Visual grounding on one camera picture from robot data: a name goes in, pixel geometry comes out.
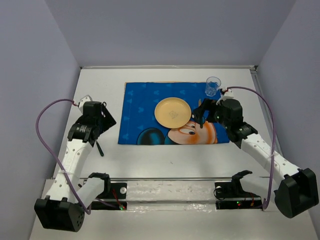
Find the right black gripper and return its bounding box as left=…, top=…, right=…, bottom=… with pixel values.
left=192, top=97, right=231, bottom=129

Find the gold knife dark handle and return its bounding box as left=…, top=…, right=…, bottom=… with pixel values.
left=198, top=99, right=204, bottom=129

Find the tan round plate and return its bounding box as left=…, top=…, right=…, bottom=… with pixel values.
left=154, top=97, right=192, bottom=129

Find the clear plastic cup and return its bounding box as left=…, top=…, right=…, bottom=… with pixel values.
left=205, top=76, right=221, bottom=97

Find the gold fork dark handle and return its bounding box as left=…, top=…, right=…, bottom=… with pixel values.
left=96, top=141, right=105, bottom=157

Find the blue cartoon placemat cloth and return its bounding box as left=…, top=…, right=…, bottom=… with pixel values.
left=118, top=82, right=230, bottom=145

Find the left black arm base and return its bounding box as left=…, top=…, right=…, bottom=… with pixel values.
left=88, top=172, right=128, bottom=211

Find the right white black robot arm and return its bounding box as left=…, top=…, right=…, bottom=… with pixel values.
left=191, top=98, right=320, bottom=219

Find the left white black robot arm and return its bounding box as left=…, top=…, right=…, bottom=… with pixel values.
left=34, top=95, right=116, bottom=232

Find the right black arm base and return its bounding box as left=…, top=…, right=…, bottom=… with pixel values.
left=213, top=170, right=263, bottom=210

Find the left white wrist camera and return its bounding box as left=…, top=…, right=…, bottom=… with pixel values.
left=73, top=95, right=93, bottom=109

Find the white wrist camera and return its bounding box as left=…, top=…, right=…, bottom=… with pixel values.
left=73, top=95, right=93, bottom=109
left=216, top=88, right=234, bottom=105

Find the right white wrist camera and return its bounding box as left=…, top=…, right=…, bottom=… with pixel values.
left=216, top=88, right=234, bottom=105

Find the metal table edge rail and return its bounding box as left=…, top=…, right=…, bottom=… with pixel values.
left=80, top=65, right=256, bottom=70

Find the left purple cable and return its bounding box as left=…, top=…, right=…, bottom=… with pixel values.
left=35, top=98, right=121, bottom=215

